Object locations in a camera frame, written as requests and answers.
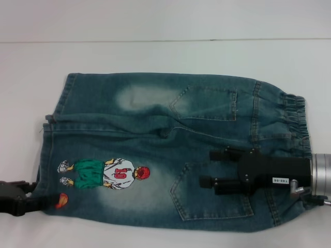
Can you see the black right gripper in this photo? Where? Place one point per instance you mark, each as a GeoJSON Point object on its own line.
{"type": "Point", "coordinates": [274, 171]}

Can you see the blue denim shorts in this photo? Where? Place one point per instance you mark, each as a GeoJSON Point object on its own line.
{"type": "Point", "coordinates": [155, 116]}

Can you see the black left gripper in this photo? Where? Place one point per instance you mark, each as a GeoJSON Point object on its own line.
{"type": "Point", "coordinates": [10, 197]}

